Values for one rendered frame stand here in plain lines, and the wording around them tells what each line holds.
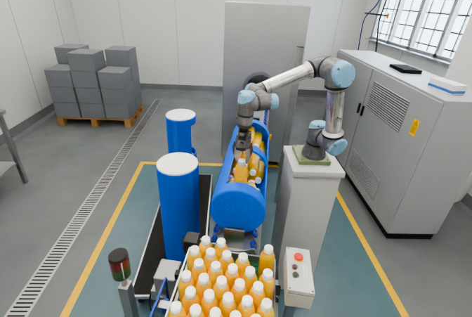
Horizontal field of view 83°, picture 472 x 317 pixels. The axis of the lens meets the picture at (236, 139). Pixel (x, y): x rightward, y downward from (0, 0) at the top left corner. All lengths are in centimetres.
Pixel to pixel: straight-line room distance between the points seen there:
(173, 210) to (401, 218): 212
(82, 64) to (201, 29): 264
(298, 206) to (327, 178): 27
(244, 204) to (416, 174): 179
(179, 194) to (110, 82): 315
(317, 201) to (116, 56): 406
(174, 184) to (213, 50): 481
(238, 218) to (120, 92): 364
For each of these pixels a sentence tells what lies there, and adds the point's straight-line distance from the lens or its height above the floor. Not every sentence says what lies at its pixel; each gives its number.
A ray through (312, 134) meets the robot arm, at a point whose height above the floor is 135.
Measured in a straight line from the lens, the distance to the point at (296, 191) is 176.
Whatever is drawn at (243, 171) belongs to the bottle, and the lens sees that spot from 134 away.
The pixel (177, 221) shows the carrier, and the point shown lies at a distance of 202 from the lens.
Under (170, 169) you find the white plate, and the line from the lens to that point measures 182.
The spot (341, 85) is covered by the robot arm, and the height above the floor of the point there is 171.
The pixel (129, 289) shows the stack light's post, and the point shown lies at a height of 108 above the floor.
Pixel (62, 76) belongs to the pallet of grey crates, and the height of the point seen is 83.
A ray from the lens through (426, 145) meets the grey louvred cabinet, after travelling 266.
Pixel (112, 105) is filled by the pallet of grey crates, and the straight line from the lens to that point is 486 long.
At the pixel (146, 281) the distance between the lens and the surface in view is 236.
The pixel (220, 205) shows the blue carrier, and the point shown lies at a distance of 139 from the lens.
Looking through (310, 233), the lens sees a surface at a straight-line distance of 205.
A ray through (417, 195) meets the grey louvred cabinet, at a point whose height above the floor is 56.
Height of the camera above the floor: 206
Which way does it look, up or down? 28 degrees down
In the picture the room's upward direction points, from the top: 3 degrees clockwise
